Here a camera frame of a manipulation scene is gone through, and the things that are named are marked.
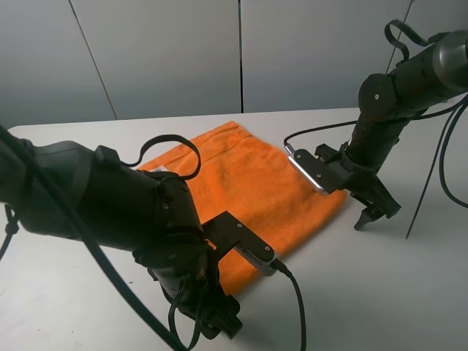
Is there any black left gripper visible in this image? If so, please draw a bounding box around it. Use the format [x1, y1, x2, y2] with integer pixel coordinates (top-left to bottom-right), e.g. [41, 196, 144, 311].
[146, 239, 243, 339]

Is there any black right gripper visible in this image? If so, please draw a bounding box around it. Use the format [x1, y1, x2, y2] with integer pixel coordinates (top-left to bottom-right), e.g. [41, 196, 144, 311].
[316, 144, 401, 230]

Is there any orange towel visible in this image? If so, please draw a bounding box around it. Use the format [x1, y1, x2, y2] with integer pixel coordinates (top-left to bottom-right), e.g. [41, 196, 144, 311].
[135, 120, 347, 297]

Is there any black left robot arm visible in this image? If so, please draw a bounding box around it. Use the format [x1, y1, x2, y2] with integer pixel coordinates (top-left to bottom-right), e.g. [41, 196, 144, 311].
[1, 130, 242, 349]

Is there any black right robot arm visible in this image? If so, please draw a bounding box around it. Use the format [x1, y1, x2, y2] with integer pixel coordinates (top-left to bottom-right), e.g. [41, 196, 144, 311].
[315, 30, 467, 230]

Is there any white towel label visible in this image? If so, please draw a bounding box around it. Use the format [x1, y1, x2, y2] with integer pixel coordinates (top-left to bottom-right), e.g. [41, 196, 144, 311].
[151, 166, 167, 172]

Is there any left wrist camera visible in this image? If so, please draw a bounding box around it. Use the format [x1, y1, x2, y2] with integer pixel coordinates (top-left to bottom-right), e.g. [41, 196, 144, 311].
[202, 211, 279, 276]

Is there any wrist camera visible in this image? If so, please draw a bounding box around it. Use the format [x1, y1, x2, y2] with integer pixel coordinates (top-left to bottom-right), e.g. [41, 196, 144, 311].
[284, 143, 352, 195]
[202, 211, 279, 276]

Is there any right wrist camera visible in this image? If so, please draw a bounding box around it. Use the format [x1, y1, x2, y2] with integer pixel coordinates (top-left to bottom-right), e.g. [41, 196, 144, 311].
[284, 143, 352, 195]

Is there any black right camera cable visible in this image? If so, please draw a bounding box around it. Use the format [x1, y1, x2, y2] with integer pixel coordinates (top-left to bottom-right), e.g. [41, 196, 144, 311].
[283, 118, 359, 149]

